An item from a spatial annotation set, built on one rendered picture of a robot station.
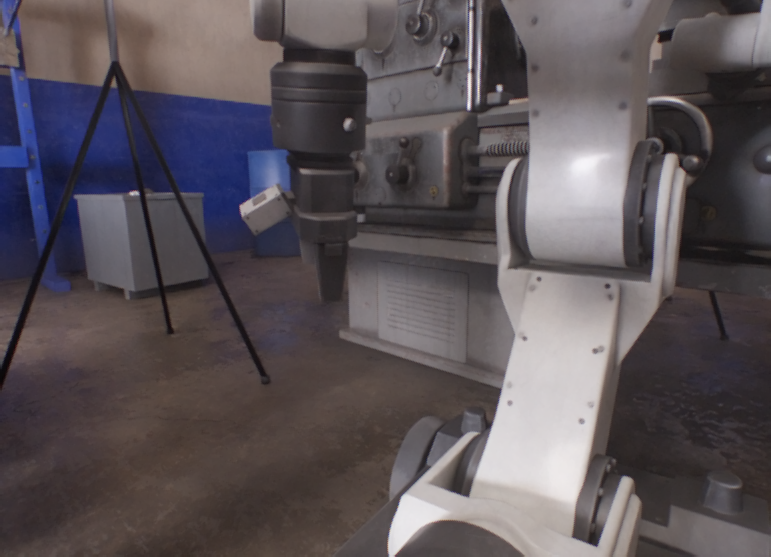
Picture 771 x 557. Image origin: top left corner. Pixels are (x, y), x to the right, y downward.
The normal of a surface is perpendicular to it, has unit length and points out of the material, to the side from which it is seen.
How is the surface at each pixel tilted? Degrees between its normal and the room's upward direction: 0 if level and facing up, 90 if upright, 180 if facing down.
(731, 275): 90
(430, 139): 90
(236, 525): 0
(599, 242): 124
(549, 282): 57
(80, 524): 0
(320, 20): 102
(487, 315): 90
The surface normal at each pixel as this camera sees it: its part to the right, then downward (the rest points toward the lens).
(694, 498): -0.01, -0.98
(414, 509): -0.49, -0.37
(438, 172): -0.68, 0.15
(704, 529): -0.41, -0.57
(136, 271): 0.80, 0.11
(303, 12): 0.32, 0.38
